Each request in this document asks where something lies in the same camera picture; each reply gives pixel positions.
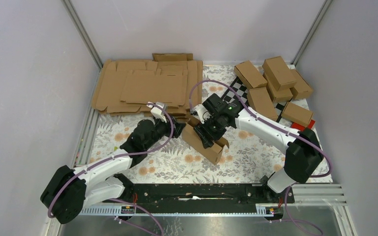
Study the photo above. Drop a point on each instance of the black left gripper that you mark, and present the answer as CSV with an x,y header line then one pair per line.
x,y
168,126

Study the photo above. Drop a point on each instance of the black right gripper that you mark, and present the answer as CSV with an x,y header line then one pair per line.
x,y
202,131

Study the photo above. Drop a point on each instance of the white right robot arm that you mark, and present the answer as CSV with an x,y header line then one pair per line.
x,y
301,148

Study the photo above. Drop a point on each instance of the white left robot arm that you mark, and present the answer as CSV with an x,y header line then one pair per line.
x,y
72,189

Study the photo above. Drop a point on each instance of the folded cardboard box on chessboard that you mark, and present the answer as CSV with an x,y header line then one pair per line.
x,y
259,99

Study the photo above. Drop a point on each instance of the folded cardboard box lower stack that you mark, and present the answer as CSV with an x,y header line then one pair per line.
x,y
277,96

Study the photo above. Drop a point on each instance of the folded cardboard box stack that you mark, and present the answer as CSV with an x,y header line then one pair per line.
x,y
277,96
278,73

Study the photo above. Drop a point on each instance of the folded cardboard box top stack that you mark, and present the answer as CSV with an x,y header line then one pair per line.
x,y
278,73

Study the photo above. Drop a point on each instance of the floral patterned table mat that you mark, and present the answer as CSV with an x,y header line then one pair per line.
x,y
246,160

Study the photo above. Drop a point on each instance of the black and white chessboard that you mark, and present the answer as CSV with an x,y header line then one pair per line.
x,y
242,91

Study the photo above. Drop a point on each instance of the stack of flat cardboard blanks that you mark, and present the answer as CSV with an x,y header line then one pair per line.
x,y
125,86

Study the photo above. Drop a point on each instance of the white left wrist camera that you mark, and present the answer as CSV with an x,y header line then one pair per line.
x,y
158,110

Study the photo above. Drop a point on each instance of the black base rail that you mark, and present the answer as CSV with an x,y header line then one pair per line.
x,y
208,194

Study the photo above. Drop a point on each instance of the slotted metal cable duct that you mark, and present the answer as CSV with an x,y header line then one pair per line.
x,y
181,209

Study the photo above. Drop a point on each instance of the left aluminium corner post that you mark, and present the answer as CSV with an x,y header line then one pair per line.
x,y
68,4

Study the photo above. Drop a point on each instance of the aluminium corner post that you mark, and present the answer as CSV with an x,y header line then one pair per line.
x,y
68,4
313,29

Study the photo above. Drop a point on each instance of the right aluminium corner post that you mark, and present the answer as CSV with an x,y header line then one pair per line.
x,y
313,29

